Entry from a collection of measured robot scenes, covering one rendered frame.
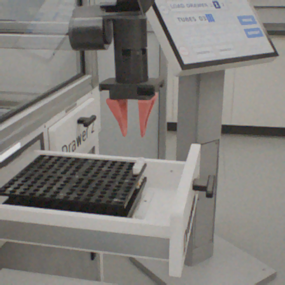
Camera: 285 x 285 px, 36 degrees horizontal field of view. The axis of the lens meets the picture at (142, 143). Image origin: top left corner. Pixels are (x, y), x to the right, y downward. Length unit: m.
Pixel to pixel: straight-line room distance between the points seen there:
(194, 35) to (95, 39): 0.89
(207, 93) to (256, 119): 2.09
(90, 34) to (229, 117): 3.10
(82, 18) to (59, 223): 0.33
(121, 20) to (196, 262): 1.49
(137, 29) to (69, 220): 0.32
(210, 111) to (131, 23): 1.09
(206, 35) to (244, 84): 2.11
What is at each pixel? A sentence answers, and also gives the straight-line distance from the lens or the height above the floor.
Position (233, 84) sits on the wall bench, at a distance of 3.71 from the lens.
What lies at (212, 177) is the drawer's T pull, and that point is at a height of 0.91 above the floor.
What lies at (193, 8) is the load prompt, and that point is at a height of 1.15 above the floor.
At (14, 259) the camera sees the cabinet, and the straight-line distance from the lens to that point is 0.94.
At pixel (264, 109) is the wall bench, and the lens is 3.78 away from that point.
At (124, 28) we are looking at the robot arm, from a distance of 0.72.
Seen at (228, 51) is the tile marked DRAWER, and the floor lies 1.00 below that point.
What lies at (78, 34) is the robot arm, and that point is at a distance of 0.74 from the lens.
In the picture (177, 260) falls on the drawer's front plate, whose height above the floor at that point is 0.85.
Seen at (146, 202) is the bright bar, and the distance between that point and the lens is 0.81.
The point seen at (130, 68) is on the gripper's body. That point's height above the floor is 1.10.
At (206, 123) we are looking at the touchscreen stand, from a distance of 1.76.
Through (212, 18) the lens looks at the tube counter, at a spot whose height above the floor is 1.11.
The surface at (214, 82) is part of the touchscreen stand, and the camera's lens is 1.74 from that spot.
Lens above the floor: 1.22
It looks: 20 degrees down
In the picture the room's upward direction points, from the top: straight up
